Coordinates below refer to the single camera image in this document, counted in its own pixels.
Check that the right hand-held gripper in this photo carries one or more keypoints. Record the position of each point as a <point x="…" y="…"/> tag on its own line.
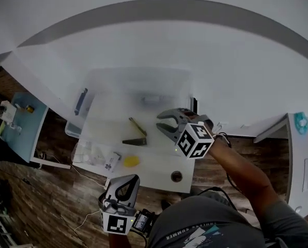
<point x="195" y="141"/>

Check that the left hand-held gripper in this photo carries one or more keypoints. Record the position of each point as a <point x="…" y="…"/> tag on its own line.
<point x="116" y="223"/>

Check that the translucent plastic basket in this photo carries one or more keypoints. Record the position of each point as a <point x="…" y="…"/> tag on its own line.
<point x="112" y="92"/>

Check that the person's right forearm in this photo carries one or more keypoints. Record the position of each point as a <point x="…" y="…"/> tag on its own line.
<point x="242" y="172"/>

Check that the person's left forearm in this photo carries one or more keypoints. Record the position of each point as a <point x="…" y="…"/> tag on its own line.
<point x="119" y="241"/>

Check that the yellow round object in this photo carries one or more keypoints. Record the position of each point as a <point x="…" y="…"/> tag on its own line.
<point x="131" y="161"/>

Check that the white card blue print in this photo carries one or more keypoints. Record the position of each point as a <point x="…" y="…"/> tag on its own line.
<point x="112" y="162"/>

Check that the black flat panel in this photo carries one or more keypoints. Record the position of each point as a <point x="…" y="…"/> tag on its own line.
<point x="194" y="105"/>

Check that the brown angled tool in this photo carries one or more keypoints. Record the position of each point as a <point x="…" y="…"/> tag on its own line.
<point x="139" y="141"/>

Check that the small black display device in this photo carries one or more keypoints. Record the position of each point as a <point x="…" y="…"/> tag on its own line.
<point x="142" y="220"/>

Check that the white table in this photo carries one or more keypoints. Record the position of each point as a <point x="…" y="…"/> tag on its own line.
<point x="156" y="169"/>

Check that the person's black shoe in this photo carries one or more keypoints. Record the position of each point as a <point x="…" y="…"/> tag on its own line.
<point x="166" y="205"/>

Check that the clear plastic bag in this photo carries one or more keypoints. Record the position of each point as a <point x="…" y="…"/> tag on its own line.
<point x="88" y="154"/>

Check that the person's gray printed t-shirt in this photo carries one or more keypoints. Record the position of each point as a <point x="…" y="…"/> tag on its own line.
<point x="221" y="226"/>

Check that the light blue side table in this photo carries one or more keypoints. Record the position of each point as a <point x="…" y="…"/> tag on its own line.
<point x="27" y="133"/>

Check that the yellow and black small object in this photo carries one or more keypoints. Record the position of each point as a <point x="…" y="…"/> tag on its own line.
<point x="29" y="109"/>

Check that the teal round object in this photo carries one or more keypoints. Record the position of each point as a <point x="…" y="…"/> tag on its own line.
<point x="300" y="123"/>

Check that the white side desk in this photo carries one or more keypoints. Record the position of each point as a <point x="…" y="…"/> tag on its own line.
<point x="298" y="164"/>

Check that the white small box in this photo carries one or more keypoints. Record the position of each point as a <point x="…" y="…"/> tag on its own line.
<point x="8" y="111"/>

